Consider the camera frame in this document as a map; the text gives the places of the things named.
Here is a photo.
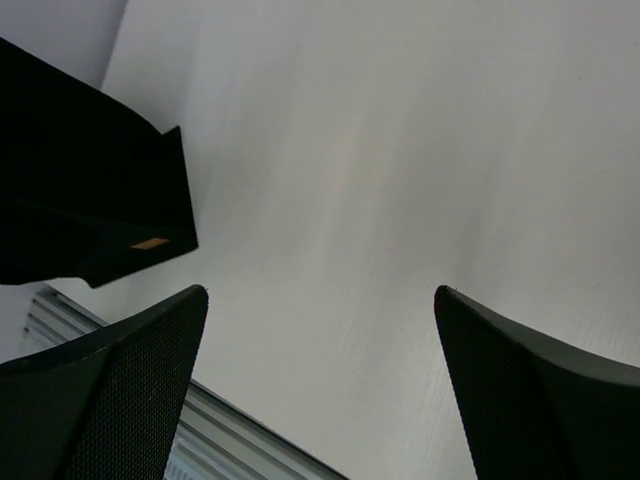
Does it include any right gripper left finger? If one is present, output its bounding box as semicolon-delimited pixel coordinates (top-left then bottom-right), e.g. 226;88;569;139
1;285;208;479

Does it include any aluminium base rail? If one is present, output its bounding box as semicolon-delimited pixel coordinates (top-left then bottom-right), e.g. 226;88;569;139
19;288;344;479

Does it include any black canvas bag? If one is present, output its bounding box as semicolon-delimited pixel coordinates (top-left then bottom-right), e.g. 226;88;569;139
1;41;198;288

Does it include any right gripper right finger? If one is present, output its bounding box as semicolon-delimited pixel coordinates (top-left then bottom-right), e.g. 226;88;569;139
434;285;639;479

